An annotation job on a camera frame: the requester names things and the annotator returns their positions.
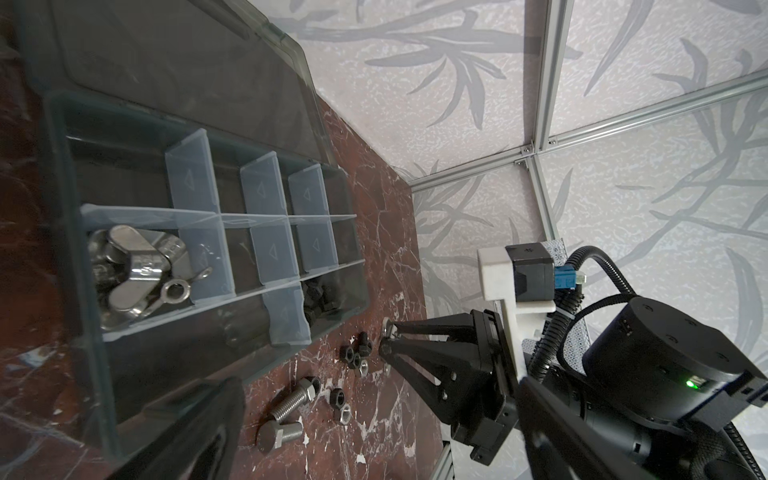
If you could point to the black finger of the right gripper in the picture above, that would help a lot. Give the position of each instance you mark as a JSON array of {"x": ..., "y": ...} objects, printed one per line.
[
  {"x": 458, "y": 327},
  {"x": 446, "y": 375}
]

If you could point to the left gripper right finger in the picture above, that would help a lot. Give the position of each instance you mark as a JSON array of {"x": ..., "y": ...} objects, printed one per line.
[{"x": 560, "y": 445}]

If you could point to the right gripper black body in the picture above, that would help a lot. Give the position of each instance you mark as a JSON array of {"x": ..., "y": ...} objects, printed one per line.
[{"x": 487, "y": 412}]

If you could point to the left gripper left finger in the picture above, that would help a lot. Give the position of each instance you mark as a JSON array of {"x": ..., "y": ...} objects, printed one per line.
[{"x": 201, "y": 444}]

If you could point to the silver eye nut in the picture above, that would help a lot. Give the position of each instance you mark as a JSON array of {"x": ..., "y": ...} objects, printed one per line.
[{"x": 175, "y": 291}]

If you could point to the silver wing nut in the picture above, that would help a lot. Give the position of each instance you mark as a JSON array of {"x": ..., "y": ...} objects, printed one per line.
[{"x": 145, "y": 267}]

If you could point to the grey compartment organizer box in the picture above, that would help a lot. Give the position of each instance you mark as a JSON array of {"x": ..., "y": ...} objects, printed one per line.
[{"x": 196, "y": 123}]

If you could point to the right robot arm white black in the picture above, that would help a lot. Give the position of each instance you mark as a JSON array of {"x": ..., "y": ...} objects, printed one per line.
[{"x": 655, "y": 397}]

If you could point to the silver hex bolt lower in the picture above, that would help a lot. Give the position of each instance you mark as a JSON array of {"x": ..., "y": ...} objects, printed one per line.
[{"x": 273, "y": 435}]

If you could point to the silver hex bolt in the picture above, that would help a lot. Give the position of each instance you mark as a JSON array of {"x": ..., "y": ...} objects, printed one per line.
[
  {"x": 273, "y": 435},
  {"x": 305, "y": 392}
]

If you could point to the black bolt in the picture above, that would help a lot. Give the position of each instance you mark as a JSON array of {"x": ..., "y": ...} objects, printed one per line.
[{"x": 364, "y": 345}]

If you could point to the silver hex bolt upper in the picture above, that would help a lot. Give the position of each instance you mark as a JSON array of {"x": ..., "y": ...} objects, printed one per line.
[{"x": 305, "y": 392}]

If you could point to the black hex nut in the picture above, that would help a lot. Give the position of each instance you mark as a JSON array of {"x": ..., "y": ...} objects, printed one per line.
[{"x": 337, "y": 398}]

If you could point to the aluminium frame back crossbar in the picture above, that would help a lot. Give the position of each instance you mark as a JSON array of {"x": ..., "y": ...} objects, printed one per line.
[{"x": 687, "y": 103}]

